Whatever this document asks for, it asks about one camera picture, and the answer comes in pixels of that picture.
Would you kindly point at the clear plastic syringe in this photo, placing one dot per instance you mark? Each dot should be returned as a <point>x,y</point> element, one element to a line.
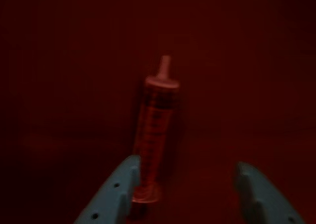
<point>158,115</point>

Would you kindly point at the dark grey mat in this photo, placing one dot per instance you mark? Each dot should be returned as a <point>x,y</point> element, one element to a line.
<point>61,85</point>

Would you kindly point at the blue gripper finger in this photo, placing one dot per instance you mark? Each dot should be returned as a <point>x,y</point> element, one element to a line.
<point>261,199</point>
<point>113,194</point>

